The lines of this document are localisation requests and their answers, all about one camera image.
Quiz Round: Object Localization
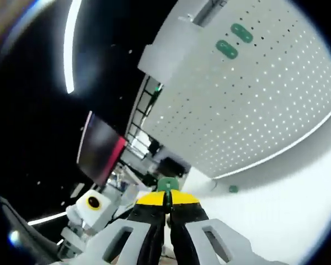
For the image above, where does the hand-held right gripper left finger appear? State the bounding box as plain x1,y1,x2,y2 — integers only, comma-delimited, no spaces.
85,191,167,265

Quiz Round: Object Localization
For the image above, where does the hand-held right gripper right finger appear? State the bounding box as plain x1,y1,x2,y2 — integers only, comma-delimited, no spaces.
169,189,268,265

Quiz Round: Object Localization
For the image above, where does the white perforated mounting plate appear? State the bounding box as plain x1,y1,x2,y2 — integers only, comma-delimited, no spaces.
147,0,331,181

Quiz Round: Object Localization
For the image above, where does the ceiling light strip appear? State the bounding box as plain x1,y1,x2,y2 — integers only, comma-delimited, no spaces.
63,4,85,95
27,211,68,226

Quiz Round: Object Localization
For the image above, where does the black monitor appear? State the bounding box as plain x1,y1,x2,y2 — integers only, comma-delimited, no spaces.
156,156,193,182

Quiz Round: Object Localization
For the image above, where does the large dark display screen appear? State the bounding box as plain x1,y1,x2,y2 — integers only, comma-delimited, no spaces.
76,111,129,187

